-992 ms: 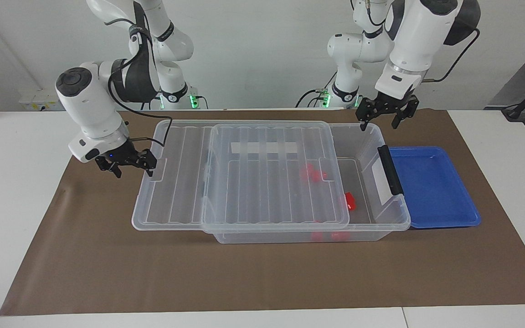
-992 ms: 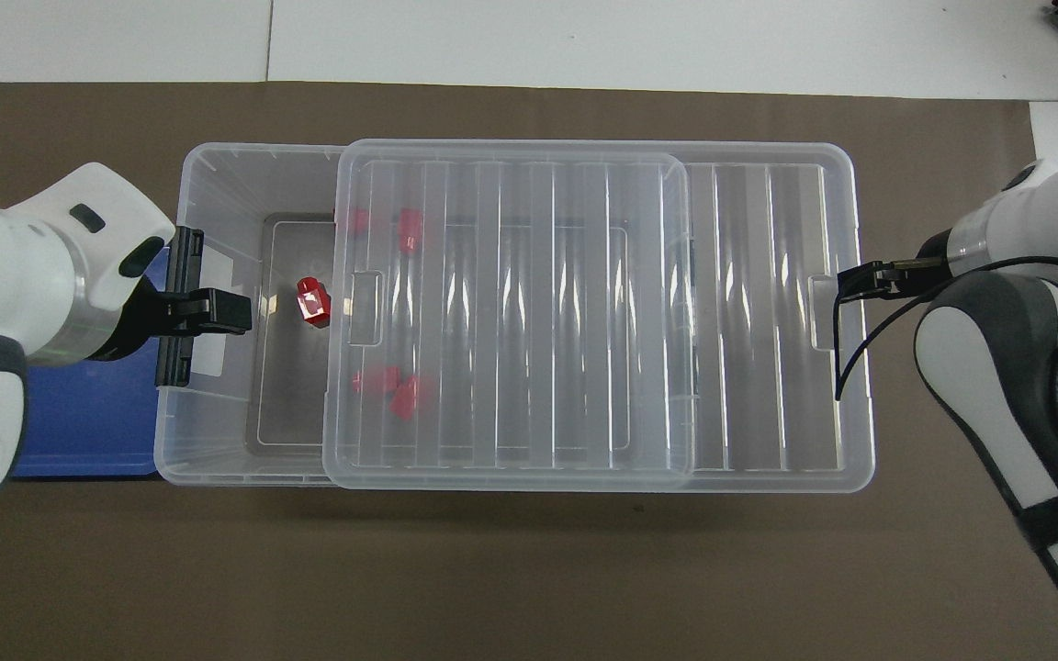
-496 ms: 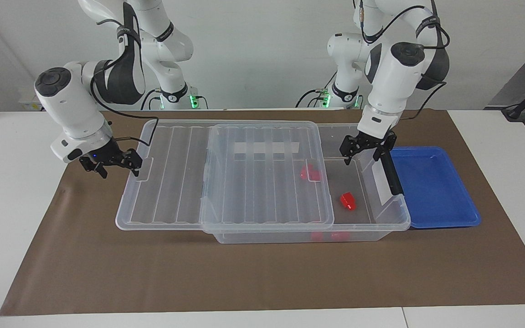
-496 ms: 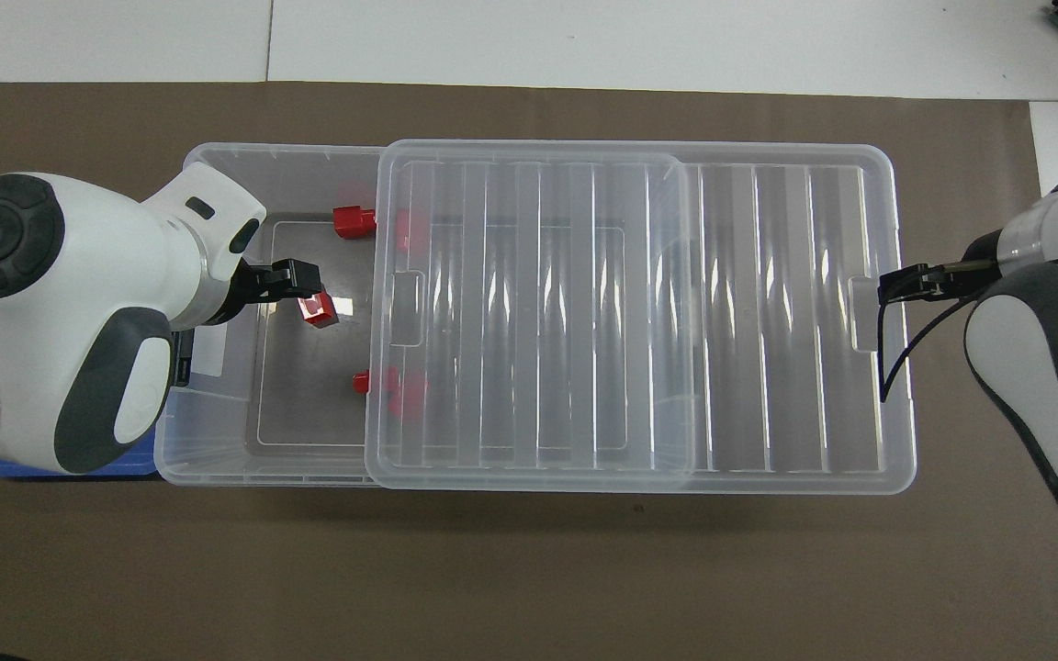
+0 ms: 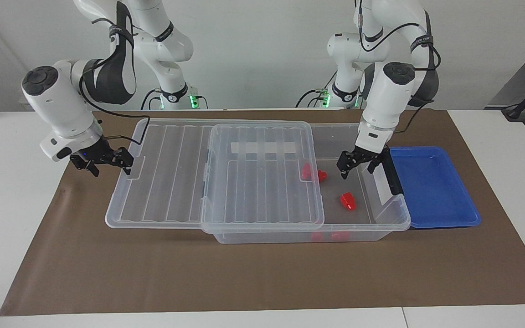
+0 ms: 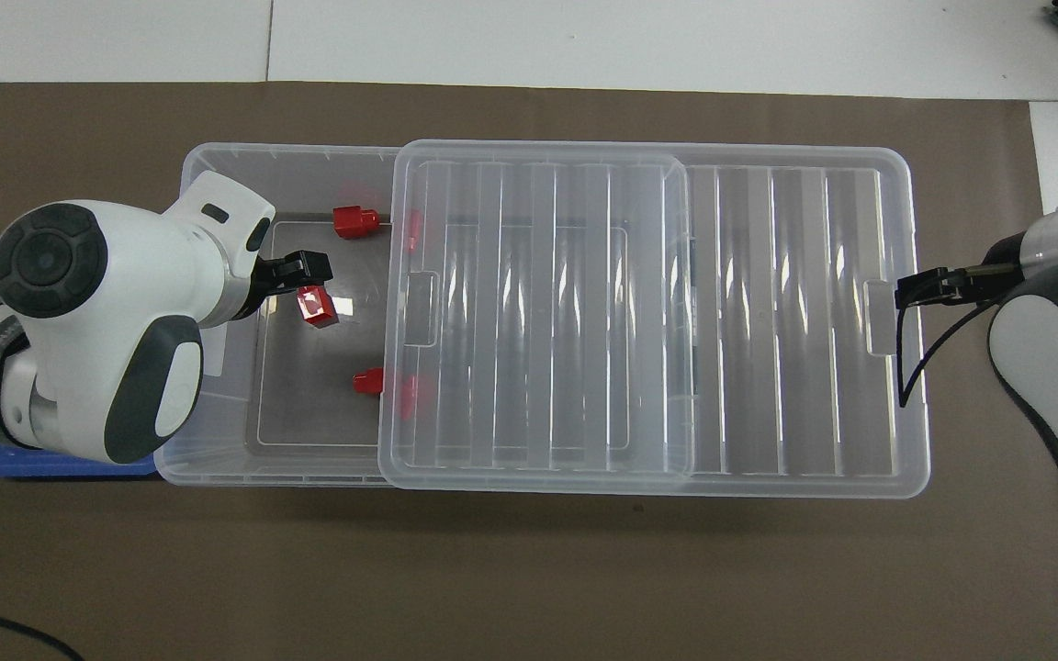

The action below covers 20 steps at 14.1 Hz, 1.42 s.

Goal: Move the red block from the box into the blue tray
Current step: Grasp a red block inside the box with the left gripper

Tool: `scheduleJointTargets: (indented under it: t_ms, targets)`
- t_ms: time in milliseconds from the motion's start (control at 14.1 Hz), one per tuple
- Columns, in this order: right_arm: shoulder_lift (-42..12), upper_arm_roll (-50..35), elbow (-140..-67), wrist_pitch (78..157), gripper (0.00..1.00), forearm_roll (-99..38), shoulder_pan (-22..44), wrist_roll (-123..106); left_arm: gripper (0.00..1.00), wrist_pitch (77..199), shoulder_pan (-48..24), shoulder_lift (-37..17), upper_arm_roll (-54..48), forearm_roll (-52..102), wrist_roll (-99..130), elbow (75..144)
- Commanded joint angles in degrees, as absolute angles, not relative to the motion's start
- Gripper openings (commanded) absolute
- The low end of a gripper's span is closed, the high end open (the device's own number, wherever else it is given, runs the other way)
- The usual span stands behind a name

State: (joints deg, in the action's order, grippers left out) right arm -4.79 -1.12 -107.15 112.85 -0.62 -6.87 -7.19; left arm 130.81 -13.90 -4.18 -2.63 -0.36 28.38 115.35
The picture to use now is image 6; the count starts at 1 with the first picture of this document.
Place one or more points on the clear plastic ribbed lid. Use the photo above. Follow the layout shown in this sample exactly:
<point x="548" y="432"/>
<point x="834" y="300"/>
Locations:
<point x="768" y="321"/>

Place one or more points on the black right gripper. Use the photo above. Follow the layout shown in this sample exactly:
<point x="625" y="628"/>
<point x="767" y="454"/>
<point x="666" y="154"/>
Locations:
<point x="993" y="271"/>

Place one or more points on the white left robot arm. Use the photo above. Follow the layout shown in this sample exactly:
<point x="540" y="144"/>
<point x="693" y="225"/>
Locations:
<point x="79" y="321"/>

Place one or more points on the brown table mat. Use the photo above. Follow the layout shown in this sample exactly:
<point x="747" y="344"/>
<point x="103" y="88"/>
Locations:
<point x="492" y="569"/>

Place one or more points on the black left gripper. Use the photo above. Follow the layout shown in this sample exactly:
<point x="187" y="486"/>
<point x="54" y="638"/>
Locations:
<point x="274" y="275"/>

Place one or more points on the blue plastic tray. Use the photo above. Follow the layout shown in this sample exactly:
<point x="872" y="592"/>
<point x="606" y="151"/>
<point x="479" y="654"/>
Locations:
<point x="15" y="464"/>

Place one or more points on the clear plastic storage box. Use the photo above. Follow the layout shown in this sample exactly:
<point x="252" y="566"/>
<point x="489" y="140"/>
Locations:
<point x="309" y="184"/>

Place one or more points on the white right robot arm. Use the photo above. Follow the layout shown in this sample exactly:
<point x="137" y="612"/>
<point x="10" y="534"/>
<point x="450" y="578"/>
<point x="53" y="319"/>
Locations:
<point x="1043" y="349"/>

